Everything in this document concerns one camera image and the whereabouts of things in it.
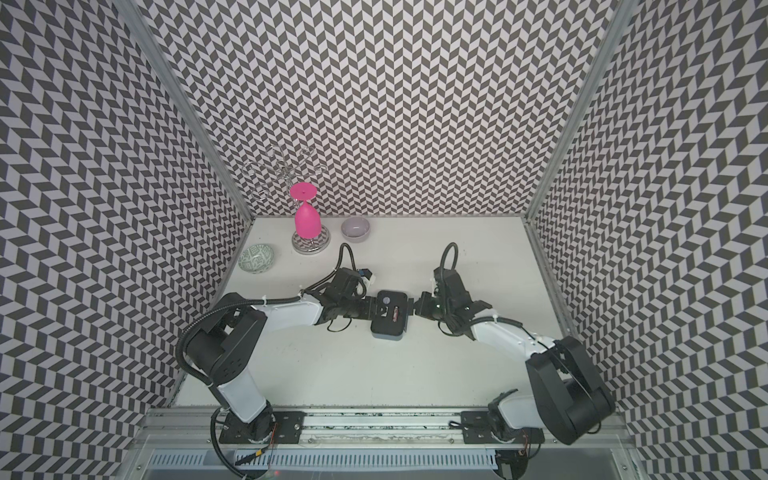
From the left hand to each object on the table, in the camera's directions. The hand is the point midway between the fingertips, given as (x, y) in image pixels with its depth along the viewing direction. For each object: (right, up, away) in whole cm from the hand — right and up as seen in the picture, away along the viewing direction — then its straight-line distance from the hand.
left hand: (380, 313), depth 91 cm
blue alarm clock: (+1, -3, -4) cm, 5 cm away
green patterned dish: (-45, +16, +13) cm, 49 cm away
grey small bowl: (-10, +27, +17) cm, 33 cm away
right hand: (+10, +2, -5) cm, 11 cm away
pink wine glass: (-22, +29, -2) cm, 36 cm away
